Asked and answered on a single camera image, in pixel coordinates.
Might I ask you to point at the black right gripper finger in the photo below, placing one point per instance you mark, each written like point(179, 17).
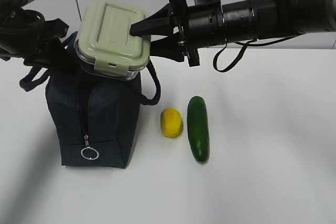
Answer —
point(167, 48)
point(160, 23)

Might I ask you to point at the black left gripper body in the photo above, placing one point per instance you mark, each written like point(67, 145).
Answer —
point(25, 32)

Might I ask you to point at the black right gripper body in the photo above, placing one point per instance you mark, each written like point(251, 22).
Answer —
point(199, 26)

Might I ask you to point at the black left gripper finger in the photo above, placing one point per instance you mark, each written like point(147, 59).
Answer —
point(56, 56)
point(34, 69)

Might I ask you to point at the glass container with green lid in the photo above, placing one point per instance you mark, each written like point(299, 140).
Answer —
point(104, 45)

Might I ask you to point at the yellow lemon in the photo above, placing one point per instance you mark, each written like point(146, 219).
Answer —
point(171, 122)

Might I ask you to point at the green cucumber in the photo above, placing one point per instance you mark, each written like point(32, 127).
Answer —
point(197, 129)

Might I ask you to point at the dark navy fabric lunch bag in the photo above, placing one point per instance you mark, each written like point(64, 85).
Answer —
point(95, 117)

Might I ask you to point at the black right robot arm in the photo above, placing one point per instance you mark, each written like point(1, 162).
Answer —
point(252, 20)

